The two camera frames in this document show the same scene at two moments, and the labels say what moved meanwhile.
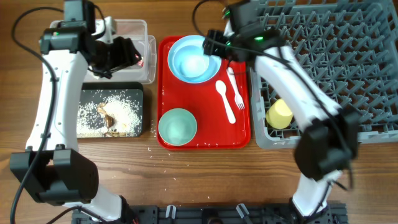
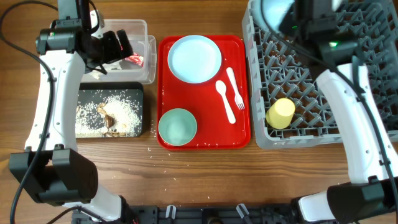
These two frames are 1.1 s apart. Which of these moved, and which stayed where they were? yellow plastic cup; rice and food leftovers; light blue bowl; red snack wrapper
Moved: light blue bowl
Stayed: rice and food leftovers; red snack wrapper; yellow plastic cup
